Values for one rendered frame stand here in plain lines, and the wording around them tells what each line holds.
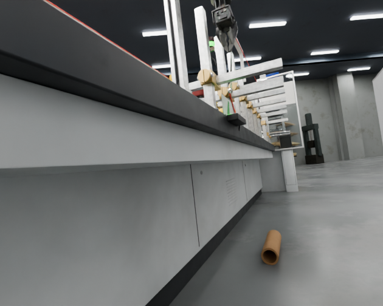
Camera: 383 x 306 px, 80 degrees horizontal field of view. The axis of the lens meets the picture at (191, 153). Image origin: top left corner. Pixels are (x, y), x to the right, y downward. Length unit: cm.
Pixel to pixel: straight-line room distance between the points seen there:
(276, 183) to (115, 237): 328
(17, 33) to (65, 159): 14
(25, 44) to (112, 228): 50
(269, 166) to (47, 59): 360
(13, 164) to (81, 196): 32
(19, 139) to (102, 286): 47
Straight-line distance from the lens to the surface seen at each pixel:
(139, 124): 46
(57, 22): 33
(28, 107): 32
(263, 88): 116
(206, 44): 97
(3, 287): 54
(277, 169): 376
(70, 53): 32
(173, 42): 70
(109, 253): 68
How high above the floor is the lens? 50
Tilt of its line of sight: 4 degrees up
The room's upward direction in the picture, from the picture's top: 6 degrees counter-clockwise
